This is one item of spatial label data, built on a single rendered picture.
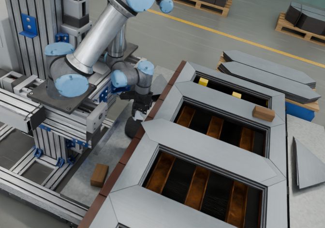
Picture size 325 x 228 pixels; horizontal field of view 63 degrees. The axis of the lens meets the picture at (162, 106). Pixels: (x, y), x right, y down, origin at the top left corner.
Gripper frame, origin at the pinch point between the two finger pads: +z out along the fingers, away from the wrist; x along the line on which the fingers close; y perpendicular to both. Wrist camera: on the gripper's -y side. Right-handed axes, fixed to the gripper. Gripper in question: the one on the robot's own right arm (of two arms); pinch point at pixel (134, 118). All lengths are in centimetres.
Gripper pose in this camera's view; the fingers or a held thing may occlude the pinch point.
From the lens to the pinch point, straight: 144.5
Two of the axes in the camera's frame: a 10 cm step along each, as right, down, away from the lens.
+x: 3.3, -5.7, 7.5
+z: -1.7, 7.4, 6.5
